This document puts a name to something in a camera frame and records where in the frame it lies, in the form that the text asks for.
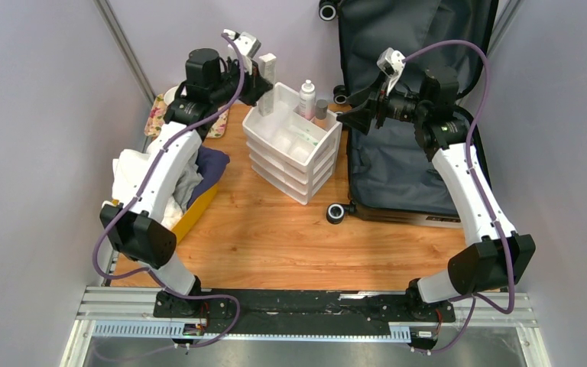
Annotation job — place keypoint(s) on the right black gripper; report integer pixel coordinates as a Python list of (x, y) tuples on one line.
[(358, 119)]

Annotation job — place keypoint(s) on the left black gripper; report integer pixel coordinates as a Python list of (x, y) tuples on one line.
[(256, 86)]

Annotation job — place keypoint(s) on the white box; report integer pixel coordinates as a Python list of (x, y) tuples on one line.
[(267, 69)]

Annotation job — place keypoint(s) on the small brown box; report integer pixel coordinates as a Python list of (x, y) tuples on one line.
[(320, 113)]

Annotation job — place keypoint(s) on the teal white tube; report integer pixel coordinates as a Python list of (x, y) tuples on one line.
[(307, 100)]

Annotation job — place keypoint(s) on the white black space suitcase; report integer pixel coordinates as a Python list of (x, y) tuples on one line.
[(405, 66)]

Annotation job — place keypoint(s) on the white plastic drawer organizer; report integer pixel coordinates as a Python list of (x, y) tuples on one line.
[(288, 151)]

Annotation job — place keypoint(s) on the navy blue garment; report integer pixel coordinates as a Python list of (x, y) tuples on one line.
[(211, 166)]

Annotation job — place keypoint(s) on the yellow plastic basket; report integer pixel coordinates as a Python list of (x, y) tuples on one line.
[(183, 222)]

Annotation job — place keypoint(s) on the white towel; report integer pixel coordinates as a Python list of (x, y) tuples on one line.
[(129, 169)]

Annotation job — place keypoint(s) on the grey garment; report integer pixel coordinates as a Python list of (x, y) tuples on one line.
[(186, 184)]

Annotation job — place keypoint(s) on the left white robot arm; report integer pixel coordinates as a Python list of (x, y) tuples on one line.
[(133, 226)]

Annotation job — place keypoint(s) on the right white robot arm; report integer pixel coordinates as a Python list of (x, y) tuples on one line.
[(496, 255)]

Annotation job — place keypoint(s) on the white orange bowl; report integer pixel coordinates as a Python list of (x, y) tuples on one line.
[(169, 95)]

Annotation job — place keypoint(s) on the floral serving tray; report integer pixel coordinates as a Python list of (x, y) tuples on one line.
[(155, 120)]

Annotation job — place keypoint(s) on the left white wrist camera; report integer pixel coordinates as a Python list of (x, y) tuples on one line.
[(247, 44)]

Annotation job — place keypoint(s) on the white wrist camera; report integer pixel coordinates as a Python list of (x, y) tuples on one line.
[(391, 63), (247, 44)]

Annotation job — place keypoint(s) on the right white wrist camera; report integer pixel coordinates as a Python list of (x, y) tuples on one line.
[(391, 63)]

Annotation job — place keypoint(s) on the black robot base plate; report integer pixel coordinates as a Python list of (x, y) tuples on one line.
[(307, 314)]

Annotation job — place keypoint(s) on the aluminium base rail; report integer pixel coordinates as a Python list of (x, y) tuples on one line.
[(128, 312)]

